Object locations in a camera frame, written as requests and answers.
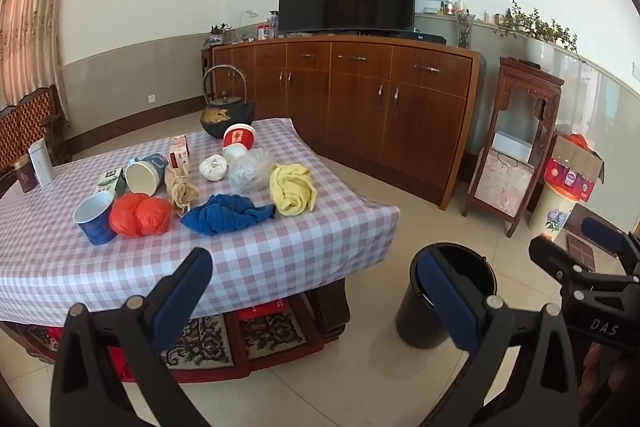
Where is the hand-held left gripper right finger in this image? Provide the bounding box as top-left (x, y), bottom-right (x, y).
top-left (411, 251), bottom-right (581, 427)

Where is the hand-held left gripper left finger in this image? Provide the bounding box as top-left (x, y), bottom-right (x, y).
top-left (50, 248), bottom-right (213, 427)

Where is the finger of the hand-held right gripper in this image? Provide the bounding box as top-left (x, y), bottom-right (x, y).
top-left (529, 234), bottom-right (601, 288)
top-left (582, 218), bottom-right (640, 265)

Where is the black plastic bucket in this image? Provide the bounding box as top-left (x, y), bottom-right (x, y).
top-left (395, 243), bottom-right (498, 349)

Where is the orange plastic bag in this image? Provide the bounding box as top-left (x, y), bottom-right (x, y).
top-left (109, 193), bottom-right (172, 238)

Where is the blue towel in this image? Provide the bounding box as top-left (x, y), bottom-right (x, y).
top-left (180, 194), bottom-right (277, 236)

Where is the brown paper bag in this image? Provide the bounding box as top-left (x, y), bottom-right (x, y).
top-left (164, 165), bottom-right (199, 216)

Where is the blue paper cup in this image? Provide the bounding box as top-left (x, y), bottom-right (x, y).
top-left (72, 191), bottom-right (118, 246)

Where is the white-lined paper cup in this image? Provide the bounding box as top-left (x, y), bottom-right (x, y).
top-left (124, 152), bottom-right (169, 198)

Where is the white paper ball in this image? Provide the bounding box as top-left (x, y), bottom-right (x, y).
top-left (199, 155), bottom-right (229, 182)

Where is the green carton box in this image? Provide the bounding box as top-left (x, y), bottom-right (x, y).
top-left (92, 168), bottom-right (126, 200)

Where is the clear plastic bag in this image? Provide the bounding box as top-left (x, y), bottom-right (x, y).
top-left (228, 148), bottom-right (276, 194)

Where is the red and white carton box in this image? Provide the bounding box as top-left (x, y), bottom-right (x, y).
top-left (168, 135), bottom-right (191, 172)

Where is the yellow towel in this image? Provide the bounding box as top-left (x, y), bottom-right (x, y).
top-left (269, 163), bottom-right (317, 215)

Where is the red paper cup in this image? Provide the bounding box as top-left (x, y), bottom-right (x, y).
top-left (222, 123), bottom-right (256, 152)

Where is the person's right hand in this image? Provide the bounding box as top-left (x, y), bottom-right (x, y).
top-left (580, 344), bottom-right (633, 413)

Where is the brown floor mat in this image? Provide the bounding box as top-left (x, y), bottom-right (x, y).
top-left (565, 229), bottom-right (598, 272)

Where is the cream floral pedal bin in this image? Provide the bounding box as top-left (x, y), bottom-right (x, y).
top-left (527, 179), bottom-right (581, 243)

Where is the cardboard box with red print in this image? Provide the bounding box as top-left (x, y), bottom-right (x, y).
top-left (543, 134), bottom-right (606, 202)

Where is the pink floral bag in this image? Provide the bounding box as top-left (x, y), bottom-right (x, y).
top-left (472, 147), bottom-right (536, 218)

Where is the red bag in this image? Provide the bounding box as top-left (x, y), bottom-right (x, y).
top-left (50, 327), bottom-right (138, 383)

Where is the patterned floor rug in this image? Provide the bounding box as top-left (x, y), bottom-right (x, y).
top-left (20, 297), bottom-right (326, 383)

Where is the pink checkered tablecloth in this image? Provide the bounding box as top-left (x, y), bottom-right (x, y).
top-left (0, 117), bottom-right (401, 323)

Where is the dark wooden table base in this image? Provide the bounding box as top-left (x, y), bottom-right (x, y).
top-left (305, 279), bottom-right (351, 343)

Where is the carved wooden stand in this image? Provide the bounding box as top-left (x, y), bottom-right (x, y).
top-left (461, 57), bottom-right (566, 239)

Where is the black iron teapot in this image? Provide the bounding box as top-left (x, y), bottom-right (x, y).
top-left (200, 64), bottom-right (256, 140)

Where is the white tea tin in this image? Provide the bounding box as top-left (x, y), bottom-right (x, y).
top-left (27, 139), bottom-right (55, 188)

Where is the brown tea tin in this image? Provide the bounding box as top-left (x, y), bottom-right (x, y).
top-left (12, 155), bottom-right (38, 194)

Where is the trailing green plant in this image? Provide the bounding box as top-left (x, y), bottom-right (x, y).
top-left (492, 0), bottom-right (586, 62)

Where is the brown wooden sideboard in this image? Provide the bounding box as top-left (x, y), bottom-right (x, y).
top-left (201, 34), bottom-right (487, 212)

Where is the wooden chair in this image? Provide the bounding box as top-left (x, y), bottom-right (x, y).
top-left (0, 84), bottom-right (73, 178)

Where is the glass vase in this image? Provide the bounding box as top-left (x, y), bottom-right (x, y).
top-left (455, 9), bottom-right (476, 49)

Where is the black set-top box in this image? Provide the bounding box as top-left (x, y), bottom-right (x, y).
top-left (400, 31), bottom-right (447, 45)

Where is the small potted succulent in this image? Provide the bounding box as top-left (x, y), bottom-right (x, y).
top-left (204, 23), bottom-right (232, 46)

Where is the beige curtain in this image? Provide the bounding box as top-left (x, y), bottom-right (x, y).
top-left (0, 0), bottom-right (76, 108)

